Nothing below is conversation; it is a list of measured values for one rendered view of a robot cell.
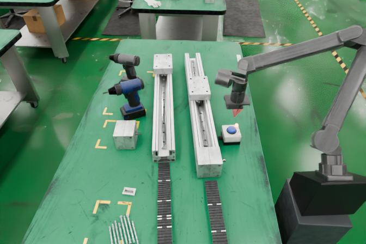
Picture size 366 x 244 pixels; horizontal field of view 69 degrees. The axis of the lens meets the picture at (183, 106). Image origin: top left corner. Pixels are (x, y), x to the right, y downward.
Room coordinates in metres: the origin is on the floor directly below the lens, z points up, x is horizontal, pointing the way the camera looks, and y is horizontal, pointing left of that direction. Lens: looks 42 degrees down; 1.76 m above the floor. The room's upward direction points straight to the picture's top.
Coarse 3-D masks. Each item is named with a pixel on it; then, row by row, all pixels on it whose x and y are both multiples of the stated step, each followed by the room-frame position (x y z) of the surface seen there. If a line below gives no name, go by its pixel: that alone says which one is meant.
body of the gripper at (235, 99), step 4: (232, 92) 0.85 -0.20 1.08; (244, 92) 0.84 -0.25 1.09; (224, 96) 0.88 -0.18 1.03; (228, 96) 0.88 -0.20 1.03; (232, 96) 0.85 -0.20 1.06; (236, 96) 0.83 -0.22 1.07; (240, 96) 0.83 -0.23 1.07; (244, 96) 0.84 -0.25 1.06; (228, 100) 0.85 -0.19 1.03; (232, 100) 0.84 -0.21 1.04; (236, 100) 0.83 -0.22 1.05; (240, 100) 0.83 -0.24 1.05; (244, 100) 0.85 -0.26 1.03; (248, 100) 0.85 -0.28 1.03; (228, 104) 0.83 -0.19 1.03; (232, 104) 0.83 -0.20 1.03; (236, 104) 0.83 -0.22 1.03; (240, 104) 0.83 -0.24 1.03; (244, 104) 0.83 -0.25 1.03; (248, 104) 0.83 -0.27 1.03
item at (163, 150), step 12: (156, 84) 1.19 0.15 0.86; (168, 84) 1.19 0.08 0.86; (156, 96) 1.08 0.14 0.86; (168, 96) 1.08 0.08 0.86; (156, 108) 0.99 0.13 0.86; (168, 108) 0.99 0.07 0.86; (156, 120) 0.90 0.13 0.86; (168, 120) 0.90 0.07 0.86; (156, 132) 0.82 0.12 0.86; (168, 132) 0.83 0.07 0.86; (156, 144) 0.75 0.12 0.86; (168, 144) 0.79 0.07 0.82; (156, 156) 0.72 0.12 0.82; (168, 156) 0.72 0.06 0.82
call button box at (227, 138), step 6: (222, 126) 0.89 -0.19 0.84; (228, 126) 0.89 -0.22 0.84; (234, 126) 0.89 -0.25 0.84; (222, 132) 0.86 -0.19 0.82; (228, 132) 0.84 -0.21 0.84; (222, 138) 0.85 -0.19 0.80; (228, 138) 0.82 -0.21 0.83; (234, 138) 0.82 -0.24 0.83; (240, 138) 0.82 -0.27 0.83; (228, 144) 0.82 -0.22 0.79; (234, 144) 0.82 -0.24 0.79
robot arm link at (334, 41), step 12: (324, 36) 0.88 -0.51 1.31; (336, 36) 0.86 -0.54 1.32; (348, 36) 0.83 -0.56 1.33; (288, 48) 0.89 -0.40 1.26; (300, 48) 0.87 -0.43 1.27; (312, 48) 0.86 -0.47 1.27; (324, 48) 0.85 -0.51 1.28; (336, 48) 0.86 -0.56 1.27; (240, 60) 0.90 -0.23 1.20; (252, 60) 0.88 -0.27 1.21; (264, 60) 0.88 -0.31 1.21; (276, 60) 0.87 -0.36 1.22; (288, 60) 0.87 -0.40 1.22; (252, 72) 0.90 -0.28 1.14
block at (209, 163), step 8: (200, 152) 0.70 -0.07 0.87; (208, 152) 0.70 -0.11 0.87; (216, 152) 0.70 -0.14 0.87; (200, 160) 0.66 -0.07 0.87; (208, 160) 0.66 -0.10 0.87; (216, 160) 0.66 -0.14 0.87; (224, 160) 0.69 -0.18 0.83; (200, 168) 0.64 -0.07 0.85; (208, 168) 0.64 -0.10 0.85; (216, 168) 0.64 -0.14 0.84; (200, 176) 0.64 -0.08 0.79; (208, 176) 0.64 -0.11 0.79; (216, 176) 0.64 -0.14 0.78
